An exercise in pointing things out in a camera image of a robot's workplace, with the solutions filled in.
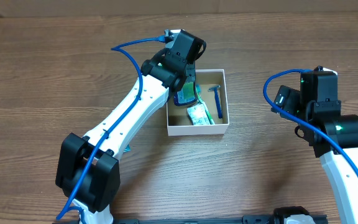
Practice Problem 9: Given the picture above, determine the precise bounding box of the clear soap pump bottle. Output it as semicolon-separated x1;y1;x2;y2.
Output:
173;82;197;106

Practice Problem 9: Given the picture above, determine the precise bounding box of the blue disposable razor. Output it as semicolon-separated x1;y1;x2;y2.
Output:
208;85;223;119

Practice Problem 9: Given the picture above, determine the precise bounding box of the white cardboard box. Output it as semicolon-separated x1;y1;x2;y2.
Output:
167;69;230;136

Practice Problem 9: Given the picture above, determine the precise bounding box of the green white floss packet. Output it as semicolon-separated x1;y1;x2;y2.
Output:
187;103;211;126

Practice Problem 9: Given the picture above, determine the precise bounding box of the green white toothbrush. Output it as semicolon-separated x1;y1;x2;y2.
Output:
196;84;215;125

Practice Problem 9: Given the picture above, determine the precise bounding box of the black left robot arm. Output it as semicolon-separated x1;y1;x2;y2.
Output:
55;48;203;223

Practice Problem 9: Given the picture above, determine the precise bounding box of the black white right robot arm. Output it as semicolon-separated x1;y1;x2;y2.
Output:
268;83;358;223

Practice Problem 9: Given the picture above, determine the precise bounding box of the blue right camera cable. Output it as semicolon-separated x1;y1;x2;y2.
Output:
262;68;358;224

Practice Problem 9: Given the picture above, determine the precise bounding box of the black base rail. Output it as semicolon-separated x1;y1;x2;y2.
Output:
53;213;329;224

